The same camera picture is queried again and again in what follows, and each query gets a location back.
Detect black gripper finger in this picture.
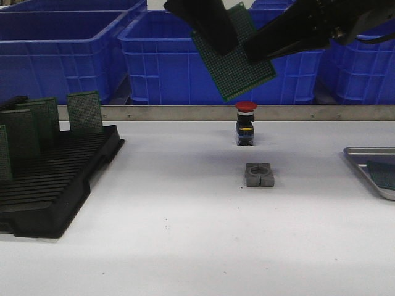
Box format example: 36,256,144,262
164,0,239,56
245,1,394,63

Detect green perforated circuit board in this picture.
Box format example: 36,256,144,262
67,91,103,136
15,97,60,150
1,109,41,166
191,2,277,102
1,125,12,182
367,161,394,190

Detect silver metal tray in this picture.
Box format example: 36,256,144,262
343,147,394,201

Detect black slotted board rack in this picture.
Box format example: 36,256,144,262
0,95,126,240

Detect blue plastic crate rear right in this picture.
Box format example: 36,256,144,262
248,0,294,29

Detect blue plastic crate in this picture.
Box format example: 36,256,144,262
1,11,130,104
248,0,294,29
119,10,323,105
1,0,147,12
314,29,395,105

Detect blue plastic crate centre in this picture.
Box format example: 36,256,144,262
119,10,323,105

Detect blue plastic crate rear left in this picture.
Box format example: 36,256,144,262
1,0,147,12

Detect red emergency stop button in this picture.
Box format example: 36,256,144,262
235,101,257,146

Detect grey metal pipe clamp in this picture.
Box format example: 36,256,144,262
244,163,275,187

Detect steel table edge rail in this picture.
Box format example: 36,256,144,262
57,105,395,123

